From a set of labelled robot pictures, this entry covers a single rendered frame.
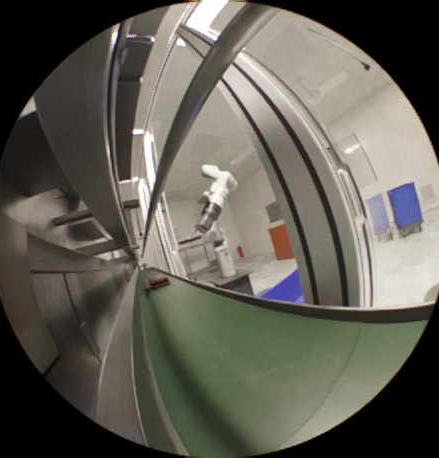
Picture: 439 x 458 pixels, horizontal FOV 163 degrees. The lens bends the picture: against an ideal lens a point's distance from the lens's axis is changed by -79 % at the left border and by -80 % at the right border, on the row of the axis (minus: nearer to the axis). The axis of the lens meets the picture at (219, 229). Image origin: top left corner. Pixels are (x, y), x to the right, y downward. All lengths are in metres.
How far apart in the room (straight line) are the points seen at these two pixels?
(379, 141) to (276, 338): 4.11
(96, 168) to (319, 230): 0.22
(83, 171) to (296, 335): 0.23
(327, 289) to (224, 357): 0.13
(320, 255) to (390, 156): 3.96
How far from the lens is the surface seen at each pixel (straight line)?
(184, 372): 0.15
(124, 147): 0.32
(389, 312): 0.16
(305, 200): 0.17
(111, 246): 0.43
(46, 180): 0.43
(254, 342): 0.16
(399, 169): 4.09
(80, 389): 0.21
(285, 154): 0.19
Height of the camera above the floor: 0.77
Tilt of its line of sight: 5 degrees up
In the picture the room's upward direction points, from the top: 18 degrees counter-clockwise
